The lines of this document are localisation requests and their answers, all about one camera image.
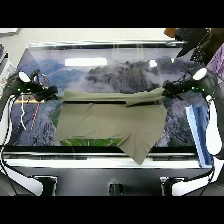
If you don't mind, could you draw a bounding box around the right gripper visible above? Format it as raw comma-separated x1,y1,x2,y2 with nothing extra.
162,81,184,100

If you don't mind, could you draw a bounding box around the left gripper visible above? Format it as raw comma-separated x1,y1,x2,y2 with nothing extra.
35,85,60,102

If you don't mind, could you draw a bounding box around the olive green polo shirt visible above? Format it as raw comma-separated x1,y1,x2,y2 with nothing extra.
54,86,168,166

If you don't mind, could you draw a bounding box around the blue garment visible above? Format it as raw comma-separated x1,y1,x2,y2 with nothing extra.
185,104,214,169

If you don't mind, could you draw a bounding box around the purple garment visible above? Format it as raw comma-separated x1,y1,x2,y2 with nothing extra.
206,43,224,83

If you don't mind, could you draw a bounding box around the black garment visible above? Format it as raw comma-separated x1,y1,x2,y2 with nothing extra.
174,27,211,58

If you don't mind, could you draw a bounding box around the orange brown garment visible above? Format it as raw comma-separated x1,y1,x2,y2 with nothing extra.
163,27,178,38

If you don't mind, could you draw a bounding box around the dark green garment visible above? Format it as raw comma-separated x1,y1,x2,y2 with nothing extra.
191,27,224,65

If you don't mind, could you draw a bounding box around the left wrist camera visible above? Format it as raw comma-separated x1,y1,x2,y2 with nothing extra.
31,69,43,85

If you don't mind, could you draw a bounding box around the silver frame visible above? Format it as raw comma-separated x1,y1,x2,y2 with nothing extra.
0,151,224,197

